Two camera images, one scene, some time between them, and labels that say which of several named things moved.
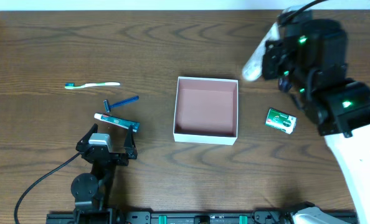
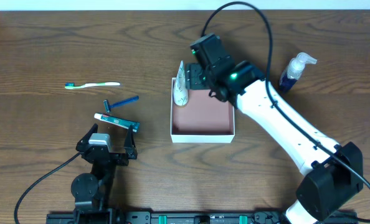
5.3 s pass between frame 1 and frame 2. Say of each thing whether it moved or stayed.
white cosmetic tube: moved
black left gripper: stayed
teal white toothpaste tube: stayed
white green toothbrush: stayed
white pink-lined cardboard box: stayed
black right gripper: moved
